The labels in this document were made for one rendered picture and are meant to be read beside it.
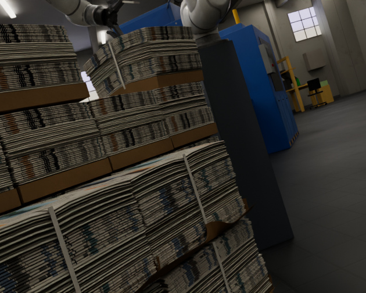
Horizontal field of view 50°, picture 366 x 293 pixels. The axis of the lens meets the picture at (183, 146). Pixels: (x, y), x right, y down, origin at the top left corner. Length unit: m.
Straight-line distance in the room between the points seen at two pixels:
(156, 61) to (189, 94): 0.19
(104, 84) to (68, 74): 0.49
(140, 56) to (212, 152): 0.57
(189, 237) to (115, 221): 0.22
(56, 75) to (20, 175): 0.30
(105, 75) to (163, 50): 0.29
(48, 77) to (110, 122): 0.22
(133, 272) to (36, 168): 0.40
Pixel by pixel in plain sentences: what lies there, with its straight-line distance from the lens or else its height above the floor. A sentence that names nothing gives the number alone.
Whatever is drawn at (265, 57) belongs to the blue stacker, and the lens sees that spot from 5.51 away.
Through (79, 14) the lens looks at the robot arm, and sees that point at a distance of 1.86.
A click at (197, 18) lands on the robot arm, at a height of 1.11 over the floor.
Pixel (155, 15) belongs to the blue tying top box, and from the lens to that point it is 3.60.
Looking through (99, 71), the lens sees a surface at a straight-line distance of 1.67.
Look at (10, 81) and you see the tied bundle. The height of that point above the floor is 0.91.
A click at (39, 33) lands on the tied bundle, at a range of 1.19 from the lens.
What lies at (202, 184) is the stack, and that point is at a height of 0.51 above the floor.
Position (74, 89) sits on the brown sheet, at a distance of 1.18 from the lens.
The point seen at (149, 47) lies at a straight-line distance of 1.45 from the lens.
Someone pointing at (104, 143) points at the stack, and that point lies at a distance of 1.19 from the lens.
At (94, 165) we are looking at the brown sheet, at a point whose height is 0.64.
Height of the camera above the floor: 0.65
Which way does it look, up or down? 2 degrees down
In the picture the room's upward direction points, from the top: 18 degrees counter-clockwise
